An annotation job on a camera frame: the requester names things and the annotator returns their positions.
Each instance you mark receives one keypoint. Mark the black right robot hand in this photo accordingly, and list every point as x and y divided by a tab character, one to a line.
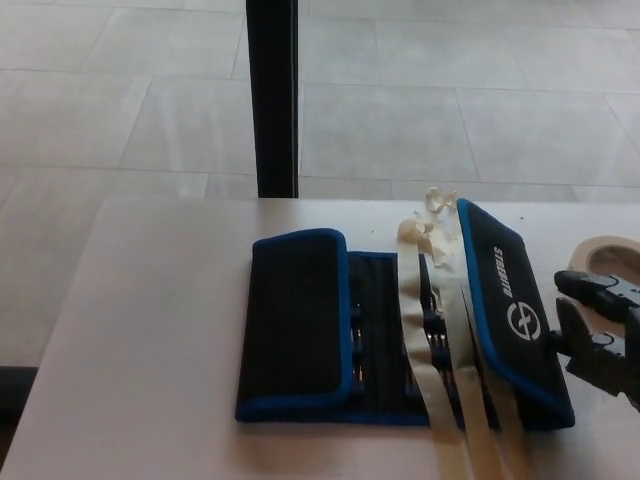
607	350

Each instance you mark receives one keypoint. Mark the black toolkit pouch blue trim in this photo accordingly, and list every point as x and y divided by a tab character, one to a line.
295	325

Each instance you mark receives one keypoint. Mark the beige masking tape roll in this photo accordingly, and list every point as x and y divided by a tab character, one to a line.
612	245

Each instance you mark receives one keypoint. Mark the long beige masking tape strip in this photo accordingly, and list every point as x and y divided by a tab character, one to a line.
500	440
457	330
412	300

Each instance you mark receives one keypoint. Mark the black vertical pillar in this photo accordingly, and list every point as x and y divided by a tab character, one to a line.
272	100

